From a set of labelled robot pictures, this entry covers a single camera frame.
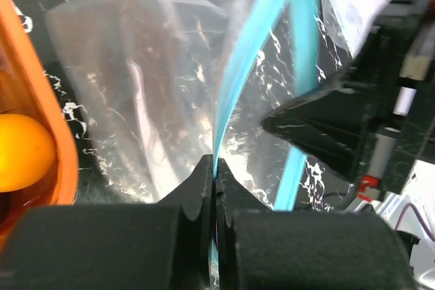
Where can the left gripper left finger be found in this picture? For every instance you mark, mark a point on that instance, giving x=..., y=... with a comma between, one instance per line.
x=116, y=246

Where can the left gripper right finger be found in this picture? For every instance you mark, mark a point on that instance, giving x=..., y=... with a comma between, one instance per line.
x=263, y=249

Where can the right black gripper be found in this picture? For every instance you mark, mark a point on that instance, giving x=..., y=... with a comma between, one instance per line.
x=330, y=124

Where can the clear zip top bag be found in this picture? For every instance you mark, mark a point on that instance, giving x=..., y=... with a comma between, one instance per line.
x=165, y=82

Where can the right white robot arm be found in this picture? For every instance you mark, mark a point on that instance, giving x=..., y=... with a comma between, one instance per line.
x=372, y=123

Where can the yellow orange fruit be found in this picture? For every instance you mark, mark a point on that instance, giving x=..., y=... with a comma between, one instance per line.
x=27, y=152

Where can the orange plastic basket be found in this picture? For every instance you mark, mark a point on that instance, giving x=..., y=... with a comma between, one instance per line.
x=25, y=90

